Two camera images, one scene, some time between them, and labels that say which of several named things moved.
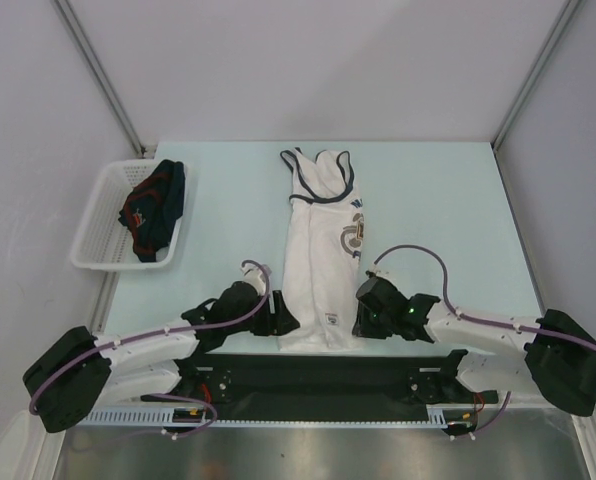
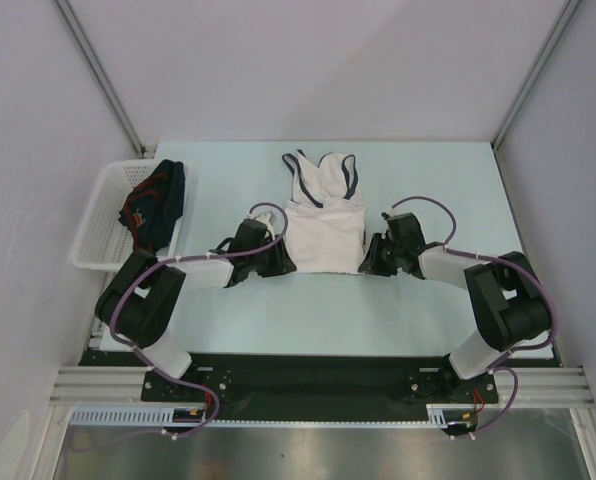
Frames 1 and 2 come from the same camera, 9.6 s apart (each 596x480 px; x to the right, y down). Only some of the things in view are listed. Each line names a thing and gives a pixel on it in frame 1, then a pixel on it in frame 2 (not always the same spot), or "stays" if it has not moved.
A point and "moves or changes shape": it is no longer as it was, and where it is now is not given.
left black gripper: (278, 323) to (282, 263)
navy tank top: (154, 208) stays
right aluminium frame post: (568, 15) stays
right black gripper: (361, 327) to (371, 264)
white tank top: (324, 253) moves or changes shape
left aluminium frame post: (101, 73) stays
